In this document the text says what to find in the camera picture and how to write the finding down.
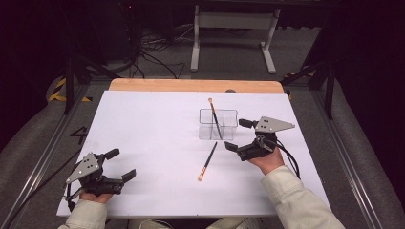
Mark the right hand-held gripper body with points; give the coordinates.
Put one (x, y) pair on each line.
(270, 124)

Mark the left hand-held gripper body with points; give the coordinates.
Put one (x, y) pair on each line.
(86, 167)

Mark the clear acrylic organizer box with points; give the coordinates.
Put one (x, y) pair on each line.
(229, 127)

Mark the person's left hand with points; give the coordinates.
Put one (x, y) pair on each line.
(95, 197)

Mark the person's right hand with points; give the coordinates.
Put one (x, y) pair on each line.
(269, 163)

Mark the white board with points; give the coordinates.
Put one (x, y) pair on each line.
(159, 127)

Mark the black tripod stand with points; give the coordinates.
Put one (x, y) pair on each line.
(329, 95)
(68, 86)

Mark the wooden table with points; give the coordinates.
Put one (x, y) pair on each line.
(191, 85)

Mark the white metal stand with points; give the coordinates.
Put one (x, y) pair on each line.
(235, 20)

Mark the aluminium frame rail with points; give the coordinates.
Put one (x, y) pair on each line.
(41, 162)
(347, 165)

